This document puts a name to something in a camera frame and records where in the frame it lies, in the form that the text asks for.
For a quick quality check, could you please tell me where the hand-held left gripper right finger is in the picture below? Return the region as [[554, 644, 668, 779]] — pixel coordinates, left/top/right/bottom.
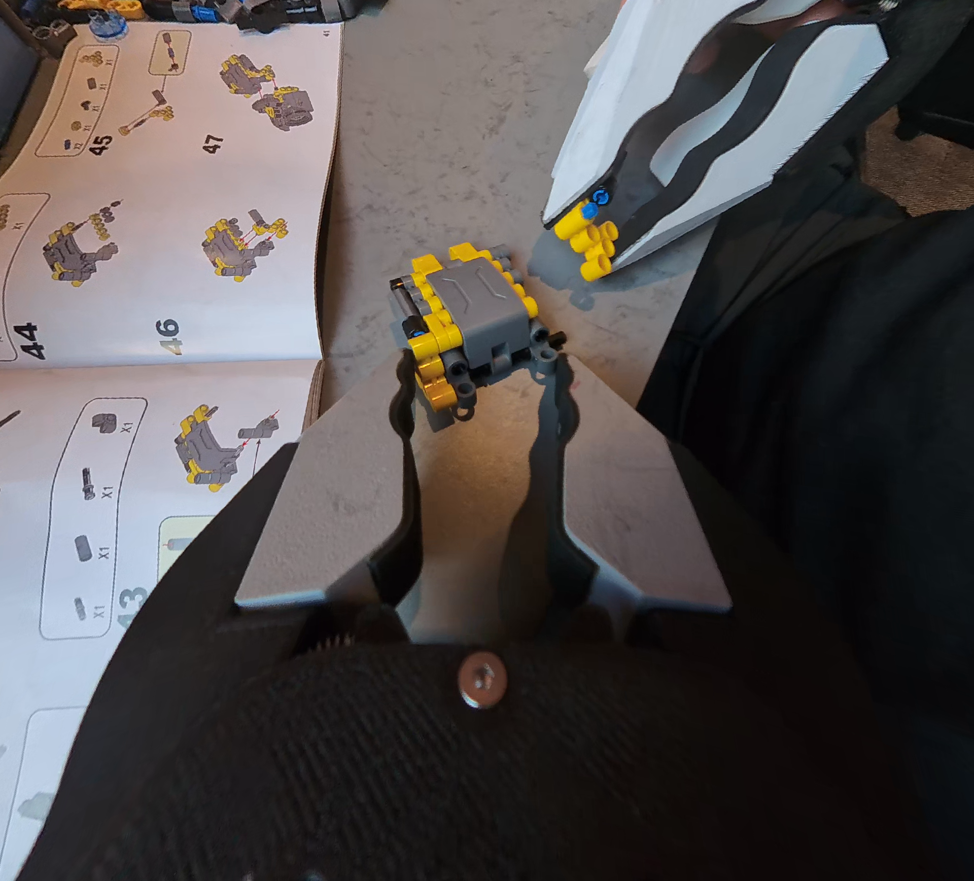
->
[[536, 355, 733, 612]]

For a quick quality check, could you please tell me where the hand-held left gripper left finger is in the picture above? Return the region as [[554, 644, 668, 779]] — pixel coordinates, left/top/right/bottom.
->
[[234, 350, 424, 608]]

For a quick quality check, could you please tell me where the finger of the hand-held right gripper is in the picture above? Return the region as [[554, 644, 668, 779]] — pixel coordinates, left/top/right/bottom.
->
[[542, 0, 826, 224], [609, 21, 891, 272]]

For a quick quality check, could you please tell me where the yellow toy brick connector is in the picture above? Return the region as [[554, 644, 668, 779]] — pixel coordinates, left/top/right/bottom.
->
[[554, 200, 625, 283]]

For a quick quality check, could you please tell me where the yellow grey toy brick assembly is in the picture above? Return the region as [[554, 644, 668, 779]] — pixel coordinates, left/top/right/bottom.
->
[[388, 242, 568, 426]]

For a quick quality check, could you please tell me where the grey desk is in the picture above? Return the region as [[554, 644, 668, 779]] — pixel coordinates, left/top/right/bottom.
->
[[0, 0, 735, 642]]

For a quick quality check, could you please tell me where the person's right hand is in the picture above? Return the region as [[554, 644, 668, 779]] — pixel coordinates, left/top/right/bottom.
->
[[757, 0, 847, 24]]

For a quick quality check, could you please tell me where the person in black clothing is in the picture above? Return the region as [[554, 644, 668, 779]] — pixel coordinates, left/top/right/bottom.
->
[[635, 128, 974, 881]]

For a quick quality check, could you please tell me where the white building instruction booklet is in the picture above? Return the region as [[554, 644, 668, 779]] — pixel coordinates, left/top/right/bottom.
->
[[0, 20, 345, 881]]

